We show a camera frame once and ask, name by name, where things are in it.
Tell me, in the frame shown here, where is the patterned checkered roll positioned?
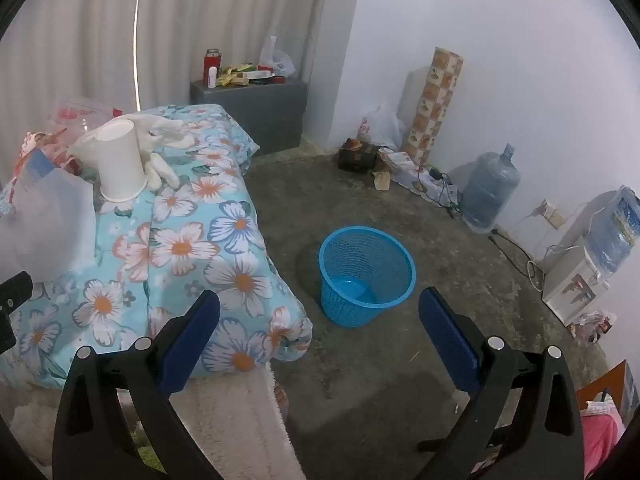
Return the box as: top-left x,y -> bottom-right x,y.
399,46 -> 465,166

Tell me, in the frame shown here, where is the white plastic shopping bag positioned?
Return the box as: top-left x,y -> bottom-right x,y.
357,102 -> 407,151

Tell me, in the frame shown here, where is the blue plastic mesh basket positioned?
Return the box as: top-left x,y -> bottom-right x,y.
319,226 -> 417,330

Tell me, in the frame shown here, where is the white paper cup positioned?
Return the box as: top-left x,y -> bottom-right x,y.
94,119 -> 147,203

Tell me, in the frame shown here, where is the red candle jar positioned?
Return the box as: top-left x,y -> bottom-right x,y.
203,49 -> 222,88

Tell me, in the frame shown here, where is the orange cardboard box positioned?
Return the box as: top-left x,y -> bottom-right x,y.
575,360 -> 633,416

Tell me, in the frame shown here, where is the floral blue blanket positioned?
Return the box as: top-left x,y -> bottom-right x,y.
0,104 -> 313,391

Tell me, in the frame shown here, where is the blue white packet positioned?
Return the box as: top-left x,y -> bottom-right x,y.
22,150 -> 57,182

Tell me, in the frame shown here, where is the small clear plastic bag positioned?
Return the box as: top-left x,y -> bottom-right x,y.
575,310 -> 618,343

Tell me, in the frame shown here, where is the red white plastic bag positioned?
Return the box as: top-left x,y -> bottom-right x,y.
47,94 -> 123,136

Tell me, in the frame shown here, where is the dark brown box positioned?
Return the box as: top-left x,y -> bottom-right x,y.
338,138 -> 383,171

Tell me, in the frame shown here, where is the white water dispenser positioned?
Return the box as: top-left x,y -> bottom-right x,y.
542,246 -> 611,325

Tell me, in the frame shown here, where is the white printed cloth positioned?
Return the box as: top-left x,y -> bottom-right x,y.
385,150 -> 458,201

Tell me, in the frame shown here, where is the grey cabinet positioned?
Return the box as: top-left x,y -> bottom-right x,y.
190,77 -> 308,156

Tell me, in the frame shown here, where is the black charger cable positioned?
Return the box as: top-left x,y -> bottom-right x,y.
427,167 -> 466,218

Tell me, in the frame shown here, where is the translucent knotted plastic bag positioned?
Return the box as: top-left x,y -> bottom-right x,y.
258,36 -> 297,77

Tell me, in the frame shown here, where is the white curtain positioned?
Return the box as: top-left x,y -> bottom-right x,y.
10,0 -> 366,161

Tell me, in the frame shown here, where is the white wall socket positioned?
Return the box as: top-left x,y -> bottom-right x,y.
540,200 -> 566,228

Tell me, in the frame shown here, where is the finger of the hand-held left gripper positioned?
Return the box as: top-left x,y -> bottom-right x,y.
0,271 -> 33,356

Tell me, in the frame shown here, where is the black power cable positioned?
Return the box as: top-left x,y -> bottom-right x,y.
490,227 -> 546,291

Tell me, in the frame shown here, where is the pink cloth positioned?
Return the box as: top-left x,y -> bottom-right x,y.
580,400 -> 626,480

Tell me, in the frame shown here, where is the pile of snack packets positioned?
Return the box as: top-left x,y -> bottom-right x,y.
217,62 -> 288,87

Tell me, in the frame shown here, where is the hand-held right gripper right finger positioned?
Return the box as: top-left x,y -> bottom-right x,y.
417,287 -> 586,480

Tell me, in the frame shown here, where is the blue water jug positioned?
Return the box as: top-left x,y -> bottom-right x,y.
460,143 -> 522,235

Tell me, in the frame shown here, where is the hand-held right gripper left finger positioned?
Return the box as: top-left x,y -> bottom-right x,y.
52,289 -> 236,480

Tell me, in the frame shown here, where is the red patterned wrapper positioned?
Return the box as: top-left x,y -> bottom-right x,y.
15,130 -> 76,196

